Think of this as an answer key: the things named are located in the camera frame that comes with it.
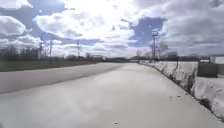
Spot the pale concrete path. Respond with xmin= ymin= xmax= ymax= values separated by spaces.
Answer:
xmin=0 ymin=62 xmax=224 ymax=128

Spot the utility pole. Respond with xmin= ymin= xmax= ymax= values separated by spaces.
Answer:
xmin=48 ymin=38 xmax=54 ymax=60
xmin=38 ymin=35 xmax=45 ymax=61
xmin=76 ymin=39 xmax=82 ymax=60

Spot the tall lattice pole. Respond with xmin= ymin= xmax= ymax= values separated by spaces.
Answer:
xmin=150 ymin=28 xmax=160 ymax=63

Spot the dark grass strip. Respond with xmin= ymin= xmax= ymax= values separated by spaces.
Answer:
xmin=0 ymin=59 xmax=101 ymax=73

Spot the row of bare trees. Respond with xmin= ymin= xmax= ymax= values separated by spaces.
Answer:
xmin=0 ymin=45 xmax=41 ymax=62

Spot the dark box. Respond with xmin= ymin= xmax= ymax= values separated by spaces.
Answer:
xmin=197 ymin=61 xmax=220 ymax=79

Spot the white snow bank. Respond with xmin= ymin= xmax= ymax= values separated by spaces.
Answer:
xmin=139 ymin=59 xmax=224 ymax=121

